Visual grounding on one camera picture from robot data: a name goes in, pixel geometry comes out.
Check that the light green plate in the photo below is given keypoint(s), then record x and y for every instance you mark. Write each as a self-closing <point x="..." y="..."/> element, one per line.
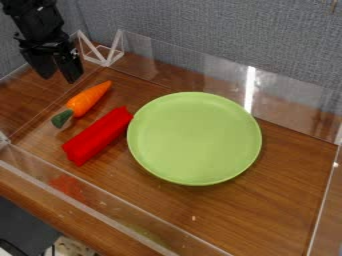
<point x="195" y="138"/>

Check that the clear acrylic corner bracket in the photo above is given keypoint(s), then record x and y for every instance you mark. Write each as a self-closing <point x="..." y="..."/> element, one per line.
<point x="100" y="54"/>

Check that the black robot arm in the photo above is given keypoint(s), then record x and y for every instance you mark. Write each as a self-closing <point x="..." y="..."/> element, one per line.
<point x="37" y="18"/>

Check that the clear acrylic enclosure walls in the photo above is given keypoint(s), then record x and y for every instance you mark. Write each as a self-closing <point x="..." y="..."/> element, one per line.
<point x="279" y="210"/>

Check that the orange toy carrot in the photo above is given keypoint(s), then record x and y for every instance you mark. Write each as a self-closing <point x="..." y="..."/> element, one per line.
<point x="81" y="103"/>

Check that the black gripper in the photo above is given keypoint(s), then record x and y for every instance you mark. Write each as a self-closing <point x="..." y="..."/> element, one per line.
<point x="57" y="44"/>

